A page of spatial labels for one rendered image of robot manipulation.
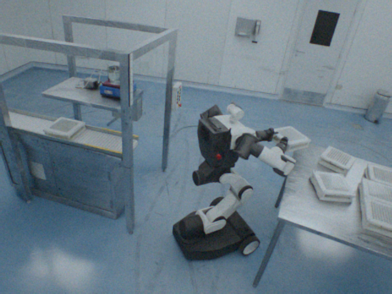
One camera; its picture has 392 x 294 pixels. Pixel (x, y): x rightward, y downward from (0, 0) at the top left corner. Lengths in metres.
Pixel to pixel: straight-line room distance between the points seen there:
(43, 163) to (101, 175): 0.59
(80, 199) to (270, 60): 4.33
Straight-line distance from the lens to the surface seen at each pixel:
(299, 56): 5.83
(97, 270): 2.48
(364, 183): 2.36
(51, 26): 6.63
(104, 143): 2.35
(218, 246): 2.42
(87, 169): 2.51
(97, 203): 2.73
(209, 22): 5.57
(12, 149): 2.75
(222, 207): 2.40
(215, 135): 1.73
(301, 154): 2.55
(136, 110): 2.17
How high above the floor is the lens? 2.06
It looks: 32 degrees down
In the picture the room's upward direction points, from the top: 7 degrees clockwise
